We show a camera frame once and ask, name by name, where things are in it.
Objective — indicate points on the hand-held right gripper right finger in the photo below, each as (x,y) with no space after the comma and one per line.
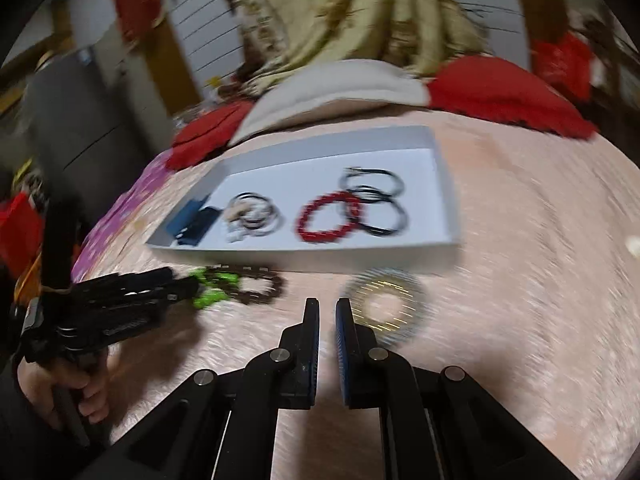
(344,350)

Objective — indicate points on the person's left hand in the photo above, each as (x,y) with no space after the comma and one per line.
(90,400)

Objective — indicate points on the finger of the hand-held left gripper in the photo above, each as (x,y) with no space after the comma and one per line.
(135,280)
(165,295)

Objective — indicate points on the white panelled headboard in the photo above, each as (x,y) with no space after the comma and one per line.
(200,20)

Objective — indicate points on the wooden chair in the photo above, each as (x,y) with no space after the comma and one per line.
(607,60)

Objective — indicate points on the grey refrigerator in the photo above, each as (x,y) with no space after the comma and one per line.
(85,125)

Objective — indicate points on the large red frilled pillow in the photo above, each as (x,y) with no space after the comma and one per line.
(500,90)

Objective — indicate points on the beige floral blanket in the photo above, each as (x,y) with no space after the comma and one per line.
(375,10)

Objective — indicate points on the small red frilled pillow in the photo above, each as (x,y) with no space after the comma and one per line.
(210,130)

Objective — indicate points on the orange plastic basket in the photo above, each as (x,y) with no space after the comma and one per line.
(30,275)

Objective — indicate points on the blue hair clip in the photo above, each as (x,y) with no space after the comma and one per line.
(192,222)

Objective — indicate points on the white cardboard box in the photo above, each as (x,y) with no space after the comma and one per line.
(280,180)

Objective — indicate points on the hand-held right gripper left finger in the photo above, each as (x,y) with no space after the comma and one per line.
(310,340)

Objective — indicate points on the small yellow bottle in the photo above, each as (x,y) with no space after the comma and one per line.
(215,81)

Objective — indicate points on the red shopping bag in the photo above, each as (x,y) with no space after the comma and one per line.
(565,60)

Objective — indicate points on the purple floral sheet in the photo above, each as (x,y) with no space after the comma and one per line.
(130,205)

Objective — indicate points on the red hanging cloth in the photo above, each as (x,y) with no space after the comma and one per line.
(135,5)

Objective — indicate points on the white pillow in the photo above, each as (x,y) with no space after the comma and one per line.
(340,90)

